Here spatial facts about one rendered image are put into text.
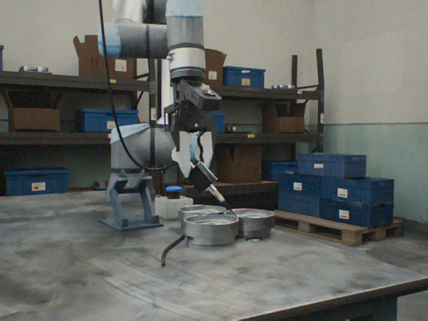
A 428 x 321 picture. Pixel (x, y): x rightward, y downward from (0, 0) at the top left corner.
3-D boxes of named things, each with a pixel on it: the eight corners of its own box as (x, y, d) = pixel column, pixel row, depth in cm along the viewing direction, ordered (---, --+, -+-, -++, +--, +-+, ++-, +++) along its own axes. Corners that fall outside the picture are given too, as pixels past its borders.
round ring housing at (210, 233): (215, 249, 82) (215, 227, 82) (172, 241, 89) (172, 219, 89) (249, 239, 91) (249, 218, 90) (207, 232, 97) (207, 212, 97)
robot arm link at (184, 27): (200, 9, 102) (204, -8, 94) (202, 59, 102) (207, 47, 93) (164, 9, 101) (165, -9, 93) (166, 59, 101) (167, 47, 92)
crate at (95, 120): (126, 133, 487) (125, 112, 485) (138, 133, 454) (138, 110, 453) (74, 132, 461) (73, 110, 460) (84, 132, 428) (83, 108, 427)
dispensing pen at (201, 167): (241, 216, 90) (183, 152, 91) (229, 227, 93) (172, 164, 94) (246, 210, 92) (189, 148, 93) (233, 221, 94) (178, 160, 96)
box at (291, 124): (308, 134, 553) (308, 101, 551) (275, 134, 534) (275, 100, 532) (289, 134, 590) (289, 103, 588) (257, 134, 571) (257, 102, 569)
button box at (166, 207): (193, 217, 114) (193, 197, 114) (166, 220, 110) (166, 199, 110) (178, 212, 121) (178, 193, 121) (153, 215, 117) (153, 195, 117)
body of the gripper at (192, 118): (195, 136, 102) (193, 81, 102) (215, 130, 94) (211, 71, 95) (162, 135, 98) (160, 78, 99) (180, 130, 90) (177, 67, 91)
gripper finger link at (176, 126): (189, 154, 94) (192, 112, 95) (193, 153, 92) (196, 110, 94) (168, 151, 92) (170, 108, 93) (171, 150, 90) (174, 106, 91)
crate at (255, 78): (245, 91, 559) (245, 73, 558) (265, 89, 527) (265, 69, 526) (208, 89, 531) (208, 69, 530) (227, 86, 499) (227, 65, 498)
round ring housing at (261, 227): (267, 240, 90) (267, 219, 90) (216, 235, 94) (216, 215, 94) (279, 229, 100) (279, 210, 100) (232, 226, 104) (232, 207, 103)
